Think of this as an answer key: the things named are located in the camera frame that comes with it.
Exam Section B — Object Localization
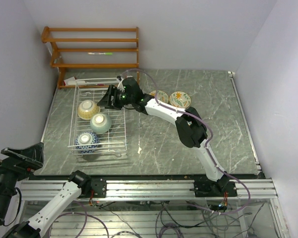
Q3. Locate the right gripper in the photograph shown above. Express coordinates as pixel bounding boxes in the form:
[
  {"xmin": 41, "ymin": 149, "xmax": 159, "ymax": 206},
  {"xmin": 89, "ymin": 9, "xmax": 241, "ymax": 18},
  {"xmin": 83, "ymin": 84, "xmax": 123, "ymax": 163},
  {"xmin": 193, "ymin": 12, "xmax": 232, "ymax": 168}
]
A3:
[{"xmin": 98, "ymin": 85, "xmax": 135, "ymax": 111}]

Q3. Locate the yellow sun pattern bowl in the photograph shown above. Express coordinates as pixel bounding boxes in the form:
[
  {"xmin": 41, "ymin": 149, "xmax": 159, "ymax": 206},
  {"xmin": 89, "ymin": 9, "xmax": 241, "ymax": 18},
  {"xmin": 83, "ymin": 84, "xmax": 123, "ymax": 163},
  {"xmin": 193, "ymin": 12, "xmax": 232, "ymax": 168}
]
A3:
[{"xmin": 77, "ymin": 100, "xmax": 100, "ymax": 120}]

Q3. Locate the pale green celadon bowl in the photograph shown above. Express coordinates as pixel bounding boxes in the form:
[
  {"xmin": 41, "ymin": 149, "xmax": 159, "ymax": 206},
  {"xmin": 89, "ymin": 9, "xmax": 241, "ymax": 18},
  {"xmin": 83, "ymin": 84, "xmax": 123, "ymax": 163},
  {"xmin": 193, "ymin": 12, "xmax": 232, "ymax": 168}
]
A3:
[{"xmin": 90, "ymin": 113, "xmax": 112, "ymax": 133}]

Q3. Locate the white wire dish rack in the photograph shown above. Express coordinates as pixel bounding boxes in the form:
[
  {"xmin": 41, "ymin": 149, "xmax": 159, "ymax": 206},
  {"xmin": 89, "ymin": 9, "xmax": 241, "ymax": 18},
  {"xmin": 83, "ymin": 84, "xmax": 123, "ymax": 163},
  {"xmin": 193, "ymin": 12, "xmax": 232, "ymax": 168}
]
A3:
[{"xmin": 68, "ymin": 78, "xmax": 127, "ymax": 157}]

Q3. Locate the red blue zigzag bowl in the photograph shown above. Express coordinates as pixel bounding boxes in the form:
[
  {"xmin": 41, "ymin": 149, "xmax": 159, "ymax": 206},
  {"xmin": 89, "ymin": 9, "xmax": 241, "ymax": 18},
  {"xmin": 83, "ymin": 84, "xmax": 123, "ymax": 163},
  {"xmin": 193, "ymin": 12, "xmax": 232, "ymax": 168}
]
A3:
[{"xmin": 75, "ymin": 131, "xmax": 99, "ymax": 154}]

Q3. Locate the yellow star floral bowl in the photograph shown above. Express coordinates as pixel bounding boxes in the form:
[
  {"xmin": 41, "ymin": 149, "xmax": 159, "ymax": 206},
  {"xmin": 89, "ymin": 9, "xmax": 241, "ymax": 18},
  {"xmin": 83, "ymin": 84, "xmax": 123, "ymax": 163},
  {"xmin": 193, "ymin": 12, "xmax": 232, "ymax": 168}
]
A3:
[{"xmin": 149, "ymin": 90, "xmax": 169, "ymax": 104}]

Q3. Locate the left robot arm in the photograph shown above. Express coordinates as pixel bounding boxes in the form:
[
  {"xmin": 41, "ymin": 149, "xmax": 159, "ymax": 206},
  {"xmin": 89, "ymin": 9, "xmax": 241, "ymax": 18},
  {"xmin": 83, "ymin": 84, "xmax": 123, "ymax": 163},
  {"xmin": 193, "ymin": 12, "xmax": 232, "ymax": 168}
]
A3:
[{"xmin": 0, "ymin": 142, "xmax": 91, "ymax": 238}]

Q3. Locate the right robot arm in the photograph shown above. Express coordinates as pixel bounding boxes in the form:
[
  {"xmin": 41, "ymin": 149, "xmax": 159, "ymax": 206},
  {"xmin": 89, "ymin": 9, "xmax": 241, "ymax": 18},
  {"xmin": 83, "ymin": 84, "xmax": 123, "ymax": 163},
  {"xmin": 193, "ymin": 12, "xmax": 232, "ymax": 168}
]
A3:
[{"xmin": 97, "ymin": 77, "xmax": 230, "ymax": 196}]

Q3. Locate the wooden shelf rack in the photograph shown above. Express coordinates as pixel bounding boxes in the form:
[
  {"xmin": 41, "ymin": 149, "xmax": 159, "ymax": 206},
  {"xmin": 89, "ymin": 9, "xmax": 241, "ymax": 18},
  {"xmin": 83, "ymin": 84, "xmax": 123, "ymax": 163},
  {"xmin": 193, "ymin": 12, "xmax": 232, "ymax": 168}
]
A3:
[{"xmin": 41, "ymin": 26, "xmax": 140, "ymax": 89}]

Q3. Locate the white red spatula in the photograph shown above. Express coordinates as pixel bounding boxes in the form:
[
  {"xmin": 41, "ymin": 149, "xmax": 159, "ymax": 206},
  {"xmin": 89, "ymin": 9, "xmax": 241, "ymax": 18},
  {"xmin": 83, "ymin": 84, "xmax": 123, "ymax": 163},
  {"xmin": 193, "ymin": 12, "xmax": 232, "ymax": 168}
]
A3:
[{"xmin": 60, "ymin": 77, "xmax": 106, "ymax": 88}]

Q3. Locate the green white pen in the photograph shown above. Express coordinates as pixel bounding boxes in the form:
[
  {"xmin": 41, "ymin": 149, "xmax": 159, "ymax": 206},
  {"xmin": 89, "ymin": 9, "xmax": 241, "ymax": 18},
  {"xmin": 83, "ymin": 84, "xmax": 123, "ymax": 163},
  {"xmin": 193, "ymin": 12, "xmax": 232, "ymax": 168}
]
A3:
[{"xmin": 87, "ymin": 52, "xmax": 113, "ymax": 56}]

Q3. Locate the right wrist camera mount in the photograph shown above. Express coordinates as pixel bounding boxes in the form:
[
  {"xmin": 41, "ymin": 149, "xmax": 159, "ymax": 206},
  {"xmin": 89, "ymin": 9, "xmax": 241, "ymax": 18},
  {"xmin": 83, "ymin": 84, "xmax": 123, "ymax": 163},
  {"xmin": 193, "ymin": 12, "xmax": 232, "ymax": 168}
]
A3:
[{"xmin": 117, "ymin": 75, "xmax": 125, "ymax": 92}]

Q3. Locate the aluminium rail frame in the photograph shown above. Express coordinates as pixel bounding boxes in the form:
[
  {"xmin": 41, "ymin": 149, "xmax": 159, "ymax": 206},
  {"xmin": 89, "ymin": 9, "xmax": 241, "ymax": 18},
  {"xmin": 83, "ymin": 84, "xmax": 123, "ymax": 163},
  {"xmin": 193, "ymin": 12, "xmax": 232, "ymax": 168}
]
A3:
[{"xmin": 19, "ymin": 175, "xmax": 290, "ymax": 238}]

